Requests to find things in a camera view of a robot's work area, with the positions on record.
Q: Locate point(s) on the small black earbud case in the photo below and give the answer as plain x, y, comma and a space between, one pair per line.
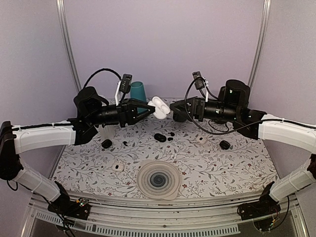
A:
106, 143

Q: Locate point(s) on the floral patterned table mat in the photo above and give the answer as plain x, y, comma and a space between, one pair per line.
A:
204, 161

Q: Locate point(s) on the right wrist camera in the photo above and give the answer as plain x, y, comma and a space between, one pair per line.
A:
201, 85

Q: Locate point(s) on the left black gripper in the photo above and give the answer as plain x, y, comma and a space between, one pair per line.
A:
128, 112

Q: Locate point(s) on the right aluminium frame post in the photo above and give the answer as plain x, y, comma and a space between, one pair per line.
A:
260, 42

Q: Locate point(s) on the white case near plate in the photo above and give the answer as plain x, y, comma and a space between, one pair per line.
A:
118, 167

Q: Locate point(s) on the white oval earbud case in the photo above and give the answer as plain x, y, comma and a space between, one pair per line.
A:
161, 108

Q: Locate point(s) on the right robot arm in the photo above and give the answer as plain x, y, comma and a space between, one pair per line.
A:
231, 105

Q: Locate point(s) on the black oval earbud case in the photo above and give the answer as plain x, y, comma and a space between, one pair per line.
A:
159, 137

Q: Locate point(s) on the spiral patterned ceramic plate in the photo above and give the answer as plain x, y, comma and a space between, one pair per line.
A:
158, 180

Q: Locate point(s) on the left aluminium frame post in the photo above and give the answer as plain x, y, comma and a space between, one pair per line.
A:
67, 43

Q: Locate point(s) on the aluminium front rail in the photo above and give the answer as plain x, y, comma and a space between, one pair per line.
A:
183, 217

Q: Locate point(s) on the black gold-trimmed earbud case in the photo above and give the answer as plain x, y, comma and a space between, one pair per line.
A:
224, 145

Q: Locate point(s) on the aluminium frame post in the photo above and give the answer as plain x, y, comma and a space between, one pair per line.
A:
67, 43
260, 42

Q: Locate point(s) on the dark grey mug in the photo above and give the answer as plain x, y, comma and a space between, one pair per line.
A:
178, 118

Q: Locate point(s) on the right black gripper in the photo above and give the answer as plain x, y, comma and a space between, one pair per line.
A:
197, 107

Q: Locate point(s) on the black tapered vase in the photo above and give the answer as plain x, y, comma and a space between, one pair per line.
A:
220, 120

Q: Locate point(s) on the white case with black button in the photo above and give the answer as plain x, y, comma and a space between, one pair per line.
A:
201, 140

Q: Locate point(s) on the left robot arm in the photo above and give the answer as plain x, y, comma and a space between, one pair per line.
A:
92, 111

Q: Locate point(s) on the teal tapered vase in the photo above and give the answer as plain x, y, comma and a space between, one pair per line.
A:
137, 92

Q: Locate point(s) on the white ribbed vase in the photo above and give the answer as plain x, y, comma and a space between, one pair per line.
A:
107, 132

